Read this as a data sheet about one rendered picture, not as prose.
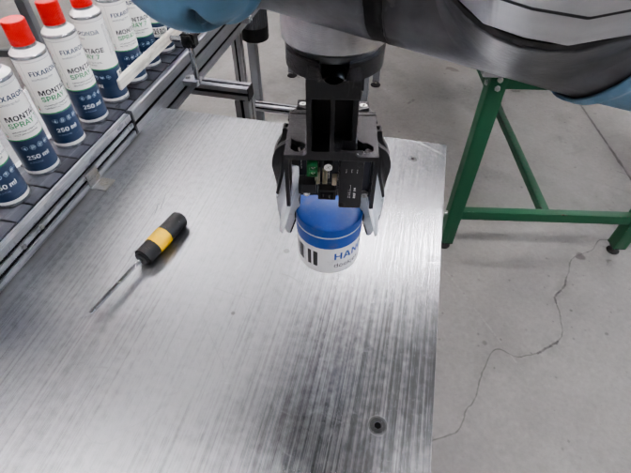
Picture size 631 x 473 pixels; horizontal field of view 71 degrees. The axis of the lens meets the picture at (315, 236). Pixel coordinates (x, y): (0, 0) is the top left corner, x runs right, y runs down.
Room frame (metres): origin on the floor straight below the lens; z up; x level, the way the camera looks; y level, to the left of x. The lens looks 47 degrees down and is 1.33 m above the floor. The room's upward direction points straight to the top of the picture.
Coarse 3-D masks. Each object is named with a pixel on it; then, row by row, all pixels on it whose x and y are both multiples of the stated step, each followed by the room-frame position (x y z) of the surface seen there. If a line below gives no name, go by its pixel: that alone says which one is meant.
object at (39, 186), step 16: (112, 112) 0.74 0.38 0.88; (96, 128) 0.68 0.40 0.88; (64, 160) 0.59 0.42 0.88; (32, 176) 0.55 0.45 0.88; (48, 176) 0.55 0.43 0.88; (32, 192) 0.51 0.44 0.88; (0, 208) 0.47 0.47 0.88; (16, 208) 0.47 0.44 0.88; (0, 224) 0.44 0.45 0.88; (16, 224) 0.44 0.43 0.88; (0, 240) 0.41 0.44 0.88
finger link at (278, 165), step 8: (280, 136) 0.34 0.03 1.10; (280, 144) 0.33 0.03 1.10; (280, 152) 0.32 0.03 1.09; (272, 160) 0.33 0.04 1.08; (280, 160) 0.33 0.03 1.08; (296, 160) 0.32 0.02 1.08; (272, 168) 0.33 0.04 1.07; (280, 168) 0.33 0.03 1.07; (280, 176) 0.32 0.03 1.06; (280, 184) 0.32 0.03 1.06
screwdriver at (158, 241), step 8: (176, 216) 0.48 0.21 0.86; (184, 216) 0.49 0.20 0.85; (168, 224) 0.46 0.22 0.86; (176, 224) 0.47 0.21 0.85; (184, 224) 0.48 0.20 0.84; (160, 232) 0.45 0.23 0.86; (168, 232) 0.45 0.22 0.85; (176, 232) 0.46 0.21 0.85; (152, 240) 0.43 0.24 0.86; (160, 240) 0.43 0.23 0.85; (168, 240) 0.44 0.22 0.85; (144, 248) 0.41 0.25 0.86; (152, 248) 0.42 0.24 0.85; (160, 248) 0.42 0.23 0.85; (136, 256) 0.41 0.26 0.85; (144, 256) 0.40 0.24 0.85; (152, 256) 0.41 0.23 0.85; (136, 264) 0.39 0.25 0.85; (144, 264) 0.40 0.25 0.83; (128, 272) 0.38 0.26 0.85; (120, 280) 0.37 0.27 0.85; (112, 288) 0.35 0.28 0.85; (104, 296) 0.34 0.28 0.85; (96, 304) 0.33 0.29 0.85; (88, 312) 0.32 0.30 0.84
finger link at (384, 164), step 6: (378, 126) 0.33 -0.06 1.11; (378, 132) 0.33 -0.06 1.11; (378, 138) 0.33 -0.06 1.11; (378, 144) 0.32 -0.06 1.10; (384, 144) 0.33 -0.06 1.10; (378, 150) 0.32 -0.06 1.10; (384, 150) 0.32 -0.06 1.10; (384, 156) 0.32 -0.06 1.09; (378, 162) 0.32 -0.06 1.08; (384, 162) 0.32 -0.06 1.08; (390, 162) 0.32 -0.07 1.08; (378, 168) 0.32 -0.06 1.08; (384, 168) 0.32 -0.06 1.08; (390, 168) 0.32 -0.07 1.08; (378, 174) 0.32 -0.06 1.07; (384, 174) 0.32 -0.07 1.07; (378, 180) 0.32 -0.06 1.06; (384, 180) 0.33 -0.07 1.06; (384, 186) 0.33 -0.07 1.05
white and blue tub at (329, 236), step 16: (304, 208) 0.33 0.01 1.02; (320, 208) 0.33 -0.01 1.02; (336, 208) 0.33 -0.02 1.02; (352, 208) 0.33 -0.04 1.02; (304, 224) 0.31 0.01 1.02; (320, 224) 0.30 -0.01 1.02; (336, 224) 0.30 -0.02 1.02; (352, 224) 0.31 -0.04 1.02; (304, 240) 0.31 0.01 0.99; (320, 240) 0.30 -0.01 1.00; (336, 240) 0.30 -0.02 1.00; (352, 240) 0.31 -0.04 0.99; (304, 256) 0.31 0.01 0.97; (320, 256) 0.30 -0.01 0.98; (336, 256) 0.30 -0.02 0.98; (352, 256) 0.31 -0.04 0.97
